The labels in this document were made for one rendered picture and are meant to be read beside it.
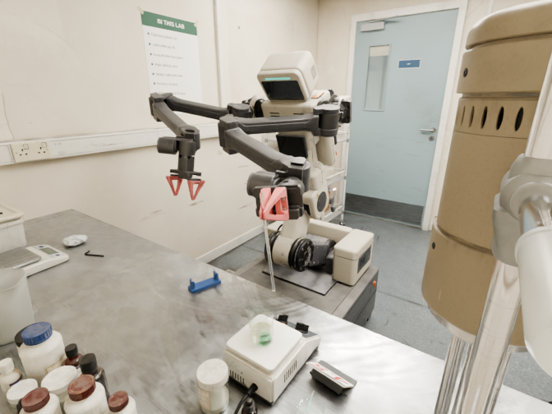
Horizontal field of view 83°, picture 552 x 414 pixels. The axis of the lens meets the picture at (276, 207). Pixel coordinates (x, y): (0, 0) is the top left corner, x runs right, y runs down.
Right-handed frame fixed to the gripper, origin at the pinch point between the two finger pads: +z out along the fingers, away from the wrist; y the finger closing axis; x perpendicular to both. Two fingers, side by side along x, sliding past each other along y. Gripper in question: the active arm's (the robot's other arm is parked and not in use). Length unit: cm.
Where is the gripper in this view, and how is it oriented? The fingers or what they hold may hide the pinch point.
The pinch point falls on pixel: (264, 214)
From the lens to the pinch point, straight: 56.6
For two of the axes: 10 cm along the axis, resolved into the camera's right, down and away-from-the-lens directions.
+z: -3.2, 3.0, -9.0
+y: 9.4, -0.2, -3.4
